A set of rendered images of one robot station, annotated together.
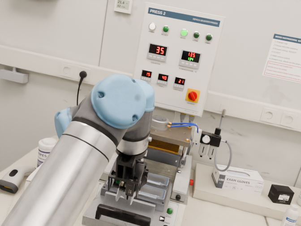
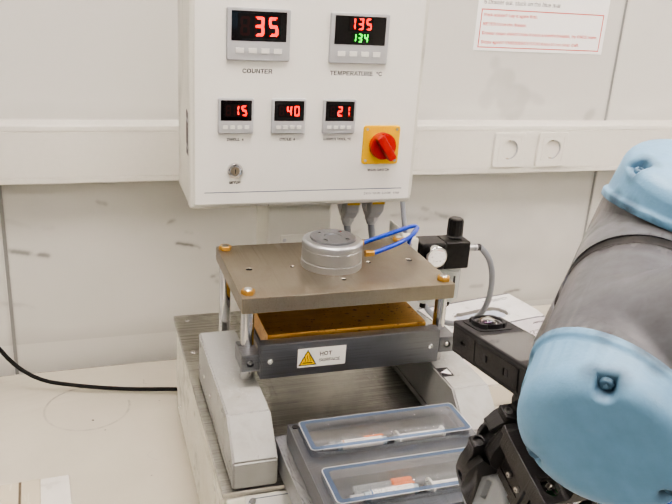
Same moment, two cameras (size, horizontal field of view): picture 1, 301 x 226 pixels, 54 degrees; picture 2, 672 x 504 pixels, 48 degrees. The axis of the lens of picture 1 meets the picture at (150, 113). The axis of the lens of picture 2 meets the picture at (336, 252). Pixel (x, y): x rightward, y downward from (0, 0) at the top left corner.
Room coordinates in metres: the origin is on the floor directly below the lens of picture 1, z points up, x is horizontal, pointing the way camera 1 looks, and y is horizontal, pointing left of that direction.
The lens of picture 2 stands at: (0.31, 0.36, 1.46)
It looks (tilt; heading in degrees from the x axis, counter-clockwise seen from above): 20 degrees down; 333
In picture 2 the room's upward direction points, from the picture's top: 4 degrees clockwise
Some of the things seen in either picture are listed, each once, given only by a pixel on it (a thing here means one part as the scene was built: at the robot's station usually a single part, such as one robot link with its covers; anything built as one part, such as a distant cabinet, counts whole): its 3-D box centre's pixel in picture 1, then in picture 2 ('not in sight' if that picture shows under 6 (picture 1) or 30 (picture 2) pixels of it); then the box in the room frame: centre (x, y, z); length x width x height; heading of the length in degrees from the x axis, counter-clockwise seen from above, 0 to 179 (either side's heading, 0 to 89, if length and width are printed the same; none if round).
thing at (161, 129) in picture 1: (162, 131); (337, 272); (1.15, -0.06, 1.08); 0.31 x 0.24 x 0.13; 83
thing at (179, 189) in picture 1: (182, 176); (441, 380); (1.03, -0.17, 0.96); 0.26 x 0.05 x 0.07; 173
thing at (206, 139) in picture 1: (208, 143); (438, 264); (1.22, -0.28, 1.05); 0.15 x 0.05 x 0.15; 83
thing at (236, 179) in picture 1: (237, 178); (480, 328); (1.37, -0.50, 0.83); 0.23 x 0.12 x 0.07; 93
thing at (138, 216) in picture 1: (123, 218); not in sight; (0.68, 0.02, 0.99); 0.15 x 0.02 x 0.04; 83
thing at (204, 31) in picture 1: (169, 85); (299, 130); (1.30, -0.06, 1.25); 0.33 x 0.16 x 0.64; 83
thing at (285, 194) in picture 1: (281, 194); not in sight; (1.30, -0.70, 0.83); 0.09 x 0.06 x 0.07; 97
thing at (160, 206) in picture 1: (137, 186); (398, 465); (0.87, -0.01, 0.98); 0.20 x 0.17 x 0.03; 83
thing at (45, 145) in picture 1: (47, 154); not in sight; (1.25, 0.44, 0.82); 0.09 x 0.09 x 0.15
